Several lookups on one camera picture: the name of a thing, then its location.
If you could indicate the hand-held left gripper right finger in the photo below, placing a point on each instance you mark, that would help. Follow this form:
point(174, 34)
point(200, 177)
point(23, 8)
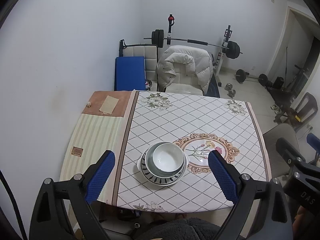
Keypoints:
point(222, 176)

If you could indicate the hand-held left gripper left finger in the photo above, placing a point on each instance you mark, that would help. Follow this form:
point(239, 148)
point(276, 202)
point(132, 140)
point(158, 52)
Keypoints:
point(100, 177)

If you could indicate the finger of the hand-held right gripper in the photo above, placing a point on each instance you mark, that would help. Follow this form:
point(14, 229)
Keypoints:
point(287, 150)
point(315, 142)

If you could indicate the large floral white bowl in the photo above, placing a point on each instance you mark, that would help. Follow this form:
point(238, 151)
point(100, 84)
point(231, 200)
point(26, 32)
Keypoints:
point(149, 160)

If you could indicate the dark rimmed white bowl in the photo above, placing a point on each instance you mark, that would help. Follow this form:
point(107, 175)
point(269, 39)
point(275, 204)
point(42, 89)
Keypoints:
point(166, 158)

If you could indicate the blue striped white plate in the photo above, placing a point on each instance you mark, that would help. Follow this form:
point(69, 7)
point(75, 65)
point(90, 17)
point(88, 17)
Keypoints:
point(162, 180)

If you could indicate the long barbell with black plates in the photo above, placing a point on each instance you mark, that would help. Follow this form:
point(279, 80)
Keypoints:
point(180, 39)

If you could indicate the grey chair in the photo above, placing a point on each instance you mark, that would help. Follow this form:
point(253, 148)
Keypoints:
point(275, 132)

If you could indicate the beige striped cloth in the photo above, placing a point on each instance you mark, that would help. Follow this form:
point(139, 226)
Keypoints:
point(95, 135)

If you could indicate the dark wooden chair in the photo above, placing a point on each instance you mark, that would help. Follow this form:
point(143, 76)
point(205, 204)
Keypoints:
point(310, 100)

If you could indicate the black exercise machine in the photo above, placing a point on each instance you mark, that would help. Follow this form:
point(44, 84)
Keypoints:
point(280, 97)

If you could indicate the person's fleece clothing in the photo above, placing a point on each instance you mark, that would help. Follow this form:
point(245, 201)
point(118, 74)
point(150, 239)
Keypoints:
point(187, 230)

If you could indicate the diamond patterned floral tablecloth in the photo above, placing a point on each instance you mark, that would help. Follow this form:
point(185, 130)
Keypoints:
point(187, 120)

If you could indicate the black box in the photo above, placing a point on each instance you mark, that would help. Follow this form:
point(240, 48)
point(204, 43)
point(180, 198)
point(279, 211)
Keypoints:
point(278, 82)

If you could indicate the beige paper napkin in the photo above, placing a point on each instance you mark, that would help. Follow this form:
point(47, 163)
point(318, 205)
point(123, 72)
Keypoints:
point(108, 104)

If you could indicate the brown cloth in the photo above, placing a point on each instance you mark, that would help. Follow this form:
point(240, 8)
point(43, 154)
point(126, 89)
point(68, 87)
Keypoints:
point(125, 102)

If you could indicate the short barbell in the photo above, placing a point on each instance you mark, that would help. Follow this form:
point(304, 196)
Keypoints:
point(240, 75)

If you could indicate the dark weight bench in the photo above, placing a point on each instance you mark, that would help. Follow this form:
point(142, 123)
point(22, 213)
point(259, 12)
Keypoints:
point(212, 87)

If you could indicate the cream chair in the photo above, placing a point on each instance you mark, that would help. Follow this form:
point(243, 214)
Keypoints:
point(183, 88)

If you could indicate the shiny metal pot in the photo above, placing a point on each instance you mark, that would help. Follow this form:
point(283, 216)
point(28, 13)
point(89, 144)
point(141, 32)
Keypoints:
point(148, 85)

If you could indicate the blue folded mat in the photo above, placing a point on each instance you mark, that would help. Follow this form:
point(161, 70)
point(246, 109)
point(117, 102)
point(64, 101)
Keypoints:
point(130, 73)

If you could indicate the white barbell rack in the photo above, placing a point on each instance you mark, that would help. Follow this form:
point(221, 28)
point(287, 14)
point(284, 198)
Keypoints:
point(220, 62)

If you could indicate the white down jacket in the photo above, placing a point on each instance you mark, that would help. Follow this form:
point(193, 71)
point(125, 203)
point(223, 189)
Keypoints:
point(180, 60)

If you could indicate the beige tufted padded chair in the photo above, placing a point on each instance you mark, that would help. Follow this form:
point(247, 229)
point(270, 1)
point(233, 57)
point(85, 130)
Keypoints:
point(150, 60)

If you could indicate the white door frame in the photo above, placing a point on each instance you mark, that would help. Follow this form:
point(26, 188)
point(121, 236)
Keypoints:
point(280, 42)

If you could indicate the black metal frame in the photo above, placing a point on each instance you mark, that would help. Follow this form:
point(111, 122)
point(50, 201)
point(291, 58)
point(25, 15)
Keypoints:
point(121, 46)

